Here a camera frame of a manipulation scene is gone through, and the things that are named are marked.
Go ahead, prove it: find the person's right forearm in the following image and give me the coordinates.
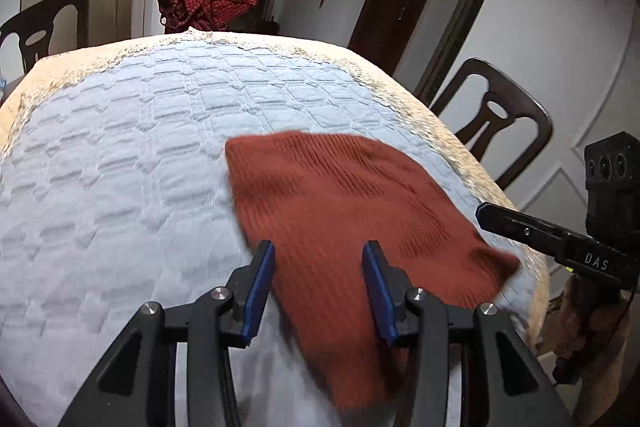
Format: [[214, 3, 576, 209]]
[[540, 276, 634, 427]]

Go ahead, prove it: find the beige quilted table cover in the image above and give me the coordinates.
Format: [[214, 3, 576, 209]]
[[0, 29, 552, 358]]

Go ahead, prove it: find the dark wooden chair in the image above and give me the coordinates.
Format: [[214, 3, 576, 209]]
[[0, 0, 90, 80], [430, 58, 554, 190]]

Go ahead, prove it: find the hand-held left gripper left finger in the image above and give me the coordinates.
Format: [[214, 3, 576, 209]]
[[59, 240, 277, 427]]

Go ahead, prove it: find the rust knit sweater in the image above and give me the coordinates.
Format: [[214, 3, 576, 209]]
[[224, 131, 522, 412]]

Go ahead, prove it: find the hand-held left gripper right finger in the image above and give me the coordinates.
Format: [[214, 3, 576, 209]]
[[362, 241, 576, 427]]

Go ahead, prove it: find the blue quilted lace-edged mat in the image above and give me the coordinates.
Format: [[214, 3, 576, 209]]
[[0, 38, 531, 427]]

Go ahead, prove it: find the grey framed door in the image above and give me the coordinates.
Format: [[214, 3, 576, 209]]
[[415, 0, 496, 104]]

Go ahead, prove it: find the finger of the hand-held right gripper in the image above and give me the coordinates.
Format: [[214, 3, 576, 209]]
[[476, 202, 567, 259]]

